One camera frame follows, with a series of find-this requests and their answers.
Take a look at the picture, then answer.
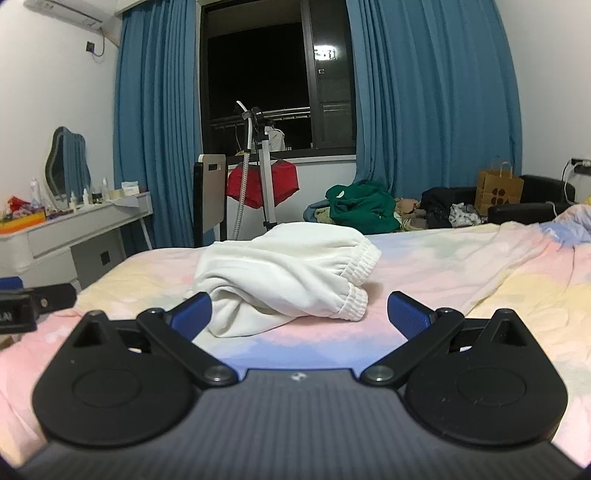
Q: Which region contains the group of cosmetic bottles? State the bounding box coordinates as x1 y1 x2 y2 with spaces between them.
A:
28 177 122 214

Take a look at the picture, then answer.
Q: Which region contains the brown paper bag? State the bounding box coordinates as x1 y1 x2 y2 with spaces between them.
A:
475 158 525 217

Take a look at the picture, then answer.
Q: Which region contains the pastel patterned bed sheet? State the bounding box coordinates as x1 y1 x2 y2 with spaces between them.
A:
0 220 591 467

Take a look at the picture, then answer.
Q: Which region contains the white charging cable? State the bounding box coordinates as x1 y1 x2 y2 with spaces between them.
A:
545 161 578 217

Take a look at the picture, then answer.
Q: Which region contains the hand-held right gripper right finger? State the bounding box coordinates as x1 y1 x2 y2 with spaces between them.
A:
359 292 532 387

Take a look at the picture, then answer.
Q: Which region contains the white dressing table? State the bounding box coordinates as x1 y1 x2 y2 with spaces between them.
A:
0 191 154 292

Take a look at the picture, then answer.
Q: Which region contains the metal clothes rack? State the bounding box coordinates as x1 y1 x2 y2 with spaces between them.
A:
233 100 278 241

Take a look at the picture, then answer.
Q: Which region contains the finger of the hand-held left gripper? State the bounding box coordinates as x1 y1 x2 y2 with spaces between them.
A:
21 283 78 318

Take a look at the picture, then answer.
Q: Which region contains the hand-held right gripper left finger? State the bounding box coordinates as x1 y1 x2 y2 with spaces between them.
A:
69 292 239 387

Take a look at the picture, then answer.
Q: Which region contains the beige board with black frame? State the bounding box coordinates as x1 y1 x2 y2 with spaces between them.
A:
193 154 228 247

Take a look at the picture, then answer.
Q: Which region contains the blue curtain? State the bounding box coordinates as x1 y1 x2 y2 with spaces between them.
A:
345 0 523 197
113 0 204 252

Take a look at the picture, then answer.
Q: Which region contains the black sofa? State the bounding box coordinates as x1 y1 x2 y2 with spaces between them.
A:
420 174 577 226

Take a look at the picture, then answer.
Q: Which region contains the dark framed window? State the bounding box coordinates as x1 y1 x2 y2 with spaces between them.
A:
199 0 357 155

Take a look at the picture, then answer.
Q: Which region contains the white ribbed sock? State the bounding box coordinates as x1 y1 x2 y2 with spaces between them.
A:
185 222 383 339

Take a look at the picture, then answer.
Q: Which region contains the green garment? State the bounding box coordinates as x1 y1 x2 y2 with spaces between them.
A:
324 180 402 234

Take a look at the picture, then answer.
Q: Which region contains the white air conditioner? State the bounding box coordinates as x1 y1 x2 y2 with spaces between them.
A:
23 0 116 20

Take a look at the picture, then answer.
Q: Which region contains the pile of mixed clothes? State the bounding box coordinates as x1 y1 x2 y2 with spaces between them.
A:
302 187 490 232

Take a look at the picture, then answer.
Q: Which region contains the orange box with red items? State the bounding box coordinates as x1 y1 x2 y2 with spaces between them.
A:
0 196 48 235

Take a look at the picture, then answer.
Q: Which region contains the red garment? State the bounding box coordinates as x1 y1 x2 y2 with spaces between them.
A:
226 159 300 209

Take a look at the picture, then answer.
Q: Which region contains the wavy framed mirror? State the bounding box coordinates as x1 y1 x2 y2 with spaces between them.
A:
45 126 92 200

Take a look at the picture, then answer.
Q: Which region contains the blue patterned blanket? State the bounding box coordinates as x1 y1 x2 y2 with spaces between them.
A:
540 203 591 247

